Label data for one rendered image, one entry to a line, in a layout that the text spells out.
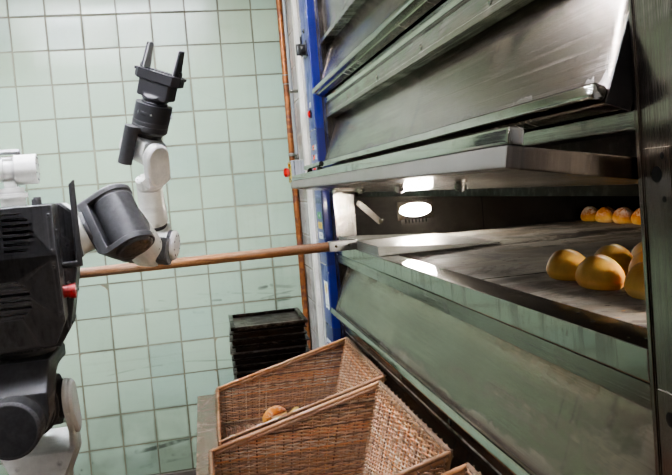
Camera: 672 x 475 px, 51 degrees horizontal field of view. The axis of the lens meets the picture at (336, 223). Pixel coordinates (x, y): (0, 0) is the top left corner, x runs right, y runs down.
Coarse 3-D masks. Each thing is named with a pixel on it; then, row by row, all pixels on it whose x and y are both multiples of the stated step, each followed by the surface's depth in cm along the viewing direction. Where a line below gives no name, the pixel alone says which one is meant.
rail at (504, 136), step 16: (512, 128) 74; (432, 144) 99; (448, 144) 92; (464, 144) 86; (480, 144) 81; (496, 144) 77; (512, 144) 75; (368, 160) 136; (384, 160) 124; (400, 160) 114; (304, 176) 219; (320, 176) 192
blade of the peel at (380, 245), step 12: (360, 240) 252; (372, 240) 249; (384, 240) 244; (396, 240) 240; (408, 240) 236; (420, 240) 232; (432, 240) 228; (444, 240) 224; (456, 240) 220; (468, 240) 217; (480, 240) 214; (372, 252) 204; (384, 252) 197; (396, 252) 198; (408, 252) 198
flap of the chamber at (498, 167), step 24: (384, 168) 124; (408, 168) 109; (432, 168) 98; (456, 168) 89; (480, 168) 81; (504, 168) 75; (528, 168) 75; (552, 168) 75; (576, 168) 76; (600, 168) 76; (624, 168) 77
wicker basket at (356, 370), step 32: (320, 352) 247; (352, 352) 236; (224, 384) 242; (256, 384) 245; (288, 384) 246; (320, 384) 248; (352, 384) 229; (224, 416) 243; (256, 416) 245; (288, 416) 192
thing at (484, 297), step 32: (352, 256) 230; (384, 256) 196; (448, 288) 141; (480, 288) 128; (512, 320) 112; (544, 320) 101; (576, 320) 95; (608, 320) 93; (576, 352) 93; (608, 352) 86; (640, 352) 79
